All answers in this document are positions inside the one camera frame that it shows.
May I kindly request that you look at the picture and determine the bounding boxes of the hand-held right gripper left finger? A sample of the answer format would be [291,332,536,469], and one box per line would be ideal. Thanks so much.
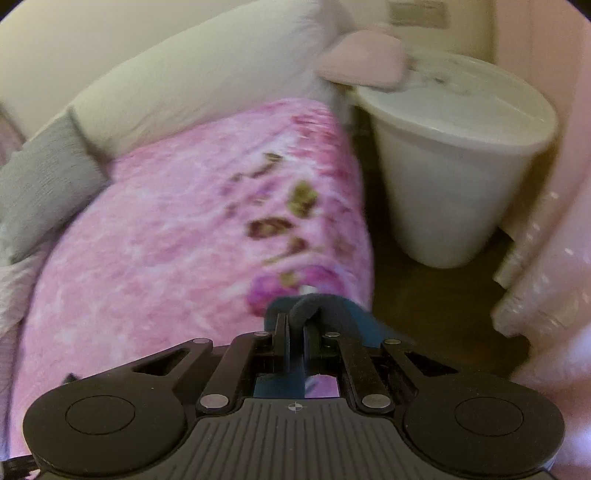
[131,313,293,415]

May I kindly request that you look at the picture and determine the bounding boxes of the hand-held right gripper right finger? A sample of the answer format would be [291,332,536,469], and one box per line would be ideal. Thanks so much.
[302,318,459,411]

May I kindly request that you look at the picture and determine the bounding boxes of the teal striped garment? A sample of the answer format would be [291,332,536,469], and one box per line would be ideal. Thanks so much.
[253,293,416,398]

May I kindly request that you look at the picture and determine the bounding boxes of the pink floral blanket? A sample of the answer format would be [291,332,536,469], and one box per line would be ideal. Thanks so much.
[9,97,377,462]

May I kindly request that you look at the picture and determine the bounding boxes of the white round side table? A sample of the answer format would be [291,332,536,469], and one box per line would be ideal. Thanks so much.
[355,48,559,269]

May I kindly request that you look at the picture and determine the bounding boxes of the pink curtain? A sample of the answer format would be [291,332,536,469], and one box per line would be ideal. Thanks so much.
[489,0,591,416]

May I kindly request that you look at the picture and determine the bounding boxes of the white pillow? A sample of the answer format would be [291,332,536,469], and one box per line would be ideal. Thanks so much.
[71,0,345,155]

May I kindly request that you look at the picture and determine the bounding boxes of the grey pillow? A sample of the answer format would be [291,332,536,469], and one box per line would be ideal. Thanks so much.
[0,108,112,264]

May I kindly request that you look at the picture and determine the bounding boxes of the pink heart cushion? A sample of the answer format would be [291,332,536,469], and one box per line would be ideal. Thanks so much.
[315,28,409,88]

